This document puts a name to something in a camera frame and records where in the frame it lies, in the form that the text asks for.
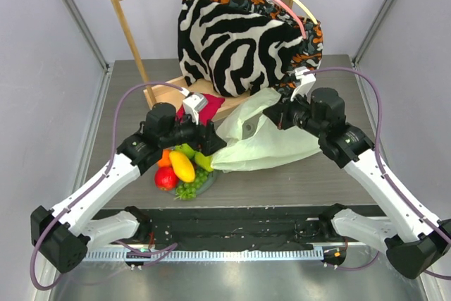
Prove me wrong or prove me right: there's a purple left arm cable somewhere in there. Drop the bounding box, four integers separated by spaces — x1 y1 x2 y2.
29 81 187 292

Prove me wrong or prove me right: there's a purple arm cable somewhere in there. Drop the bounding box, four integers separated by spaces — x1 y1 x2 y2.
29 81 187 292
302 66 451 279

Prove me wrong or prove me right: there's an aluminium frame rail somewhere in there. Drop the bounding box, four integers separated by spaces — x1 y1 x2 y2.
62 0 109 72

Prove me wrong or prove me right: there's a green apple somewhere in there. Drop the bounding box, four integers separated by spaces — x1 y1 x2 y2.
174 143 196 159

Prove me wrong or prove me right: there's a green yellow pear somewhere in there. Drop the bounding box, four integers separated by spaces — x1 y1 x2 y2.
194 152 214 173

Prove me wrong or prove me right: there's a wooden clothes rack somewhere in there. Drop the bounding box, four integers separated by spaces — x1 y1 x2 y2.
104 0 305 123

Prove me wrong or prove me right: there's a red apple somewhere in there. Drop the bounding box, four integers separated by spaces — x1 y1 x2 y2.
154 167 179 191

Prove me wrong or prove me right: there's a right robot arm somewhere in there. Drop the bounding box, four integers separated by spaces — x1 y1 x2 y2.
264 88 450 279

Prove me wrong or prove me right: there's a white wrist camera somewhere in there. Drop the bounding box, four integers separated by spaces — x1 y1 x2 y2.
290 67 316 102
183 93 208 125

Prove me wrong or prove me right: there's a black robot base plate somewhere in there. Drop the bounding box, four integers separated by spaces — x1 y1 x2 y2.
94 204 388 253

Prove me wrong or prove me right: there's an orange fruit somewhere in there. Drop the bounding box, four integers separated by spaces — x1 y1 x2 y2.
157 149 172 168

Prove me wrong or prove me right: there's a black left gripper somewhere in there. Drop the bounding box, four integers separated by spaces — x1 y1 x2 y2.
160 110 227 156

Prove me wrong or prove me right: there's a camouflage pattern garment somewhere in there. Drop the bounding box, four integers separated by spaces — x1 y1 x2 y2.
199 0 324 104

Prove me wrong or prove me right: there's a yellow mango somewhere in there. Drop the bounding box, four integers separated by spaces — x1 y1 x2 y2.
169 150 195 183

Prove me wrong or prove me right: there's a pale green plastic bag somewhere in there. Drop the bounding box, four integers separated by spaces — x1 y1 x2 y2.
211 88 320 172

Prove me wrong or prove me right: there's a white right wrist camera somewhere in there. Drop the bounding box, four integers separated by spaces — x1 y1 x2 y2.
290 67 316 102

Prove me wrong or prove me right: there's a grey blue plate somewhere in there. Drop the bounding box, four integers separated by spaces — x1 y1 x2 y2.
168 171 219 199

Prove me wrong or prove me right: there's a zebra pattern garment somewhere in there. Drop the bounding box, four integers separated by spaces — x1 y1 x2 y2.
178 0 304 97

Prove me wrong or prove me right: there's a white slotted cable duct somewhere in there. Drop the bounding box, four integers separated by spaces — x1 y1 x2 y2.
85 247 323 262

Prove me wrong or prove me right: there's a red folded cloth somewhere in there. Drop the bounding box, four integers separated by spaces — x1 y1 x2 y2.
176 94 225 124

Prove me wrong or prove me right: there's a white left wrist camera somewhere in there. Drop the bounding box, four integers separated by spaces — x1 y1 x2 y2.
183 93 208 125

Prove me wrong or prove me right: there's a green grape bunch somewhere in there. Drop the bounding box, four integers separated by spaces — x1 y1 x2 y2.
175 168 209 200

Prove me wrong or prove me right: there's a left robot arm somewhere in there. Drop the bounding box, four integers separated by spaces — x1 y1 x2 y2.
30 103 226 274

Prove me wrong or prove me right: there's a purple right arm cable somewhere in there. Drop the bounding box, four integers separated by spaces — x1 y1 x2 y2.
302 66 451 279

